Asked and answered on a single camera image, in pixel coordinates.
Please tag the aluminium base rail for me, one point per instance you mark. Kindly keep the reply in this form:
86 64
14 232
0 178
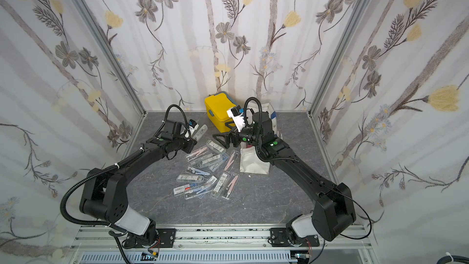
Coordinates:
252 243

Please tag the white canvas bag blue handles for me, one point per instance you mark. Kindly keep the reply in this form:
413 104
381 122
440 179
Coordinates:
250 162

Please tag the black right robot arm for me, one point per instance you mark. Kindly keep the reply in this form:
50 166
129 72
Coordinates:
333 209

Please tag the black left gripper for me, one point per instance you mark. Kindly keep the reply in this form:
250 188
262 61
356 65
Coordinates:
192 143

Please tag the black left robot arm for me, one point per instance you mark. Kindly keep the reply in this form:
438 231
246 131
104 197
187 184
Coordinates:
105 195

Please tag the clear case label top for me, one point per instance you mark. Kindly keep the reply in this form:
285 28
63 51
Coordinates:
200 132

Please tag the clear case red mark label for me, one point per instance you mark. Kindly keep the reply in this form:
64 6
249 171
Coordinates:
184 188

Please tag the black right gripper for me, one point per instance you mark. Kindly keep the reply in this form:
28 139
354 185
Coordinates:
236 139

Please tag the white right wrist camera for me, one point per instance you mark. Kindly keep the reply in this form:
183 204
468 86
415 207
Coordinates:
235 118

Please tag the clear case white barcode label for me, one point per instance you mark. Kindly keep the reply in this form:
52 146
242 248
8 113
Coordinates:
220 185

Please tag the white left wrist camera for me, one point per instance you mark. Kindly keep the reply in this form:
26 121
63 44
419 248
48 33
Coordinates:
193 126

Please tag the clear case pink compass upper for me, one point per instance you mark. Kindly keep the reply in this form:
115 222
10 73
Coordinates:
231 160

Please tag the yellow lidded storage box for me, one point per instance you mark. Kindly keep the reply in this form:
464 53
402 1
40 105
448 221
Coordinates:
217 106

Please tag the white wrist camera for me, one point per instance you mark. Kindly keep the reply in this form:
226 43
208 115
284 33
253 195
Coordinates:
235 118
193 126

